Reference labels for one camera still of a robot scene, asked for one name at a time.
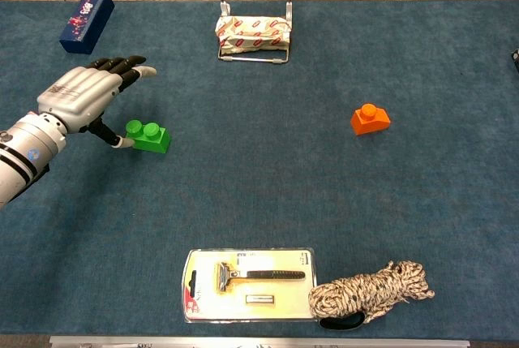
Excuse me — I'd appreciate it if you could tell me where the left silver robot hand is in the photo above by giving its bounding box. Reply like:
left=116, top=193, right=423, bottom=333
left=36, top=54, right=158, bottom=149

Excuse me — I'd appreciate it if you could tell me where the green toy brick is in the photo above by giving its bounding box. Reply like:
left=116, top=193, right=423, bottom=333
left=124, top=119, right=172, bottom=155

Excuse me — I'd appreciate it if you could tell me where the orange toy brick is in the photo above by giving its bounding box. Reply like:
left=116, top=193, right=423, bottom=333
left=350, top=103, right=392, bottom=136

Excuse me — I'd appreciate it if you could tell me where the dark blue printed box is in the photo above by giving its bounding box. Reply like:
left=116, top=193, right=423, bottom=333
left=59, top=0, right=116, bottom=55

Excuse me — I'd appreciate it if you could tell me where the paper package with red ovals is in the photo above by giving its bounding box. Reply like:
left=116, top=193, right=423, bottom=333
left=214, top=15, right=293, bottom=55

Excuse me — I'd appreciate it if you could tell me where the razor blister pack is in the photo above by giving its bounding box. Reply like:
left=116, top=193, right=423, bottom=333
left=181, top=247, right=318, bottom=324

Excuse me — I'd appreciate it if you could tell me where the metal wire stand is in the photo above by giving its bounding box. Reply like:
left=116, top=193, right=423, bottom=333
left=213, top=0, right=294, bottom=65

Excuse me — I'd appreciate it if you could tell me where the speckled rope bundle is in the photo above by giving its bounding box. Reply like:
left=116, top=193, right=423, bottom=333
left=307, top=260, right=435, bottom=320

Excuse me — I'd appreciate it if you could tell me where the aluminium profile rail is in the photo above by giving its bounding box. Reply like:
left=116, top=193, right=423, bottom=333
left=49, top=335, right=471, bottom=348

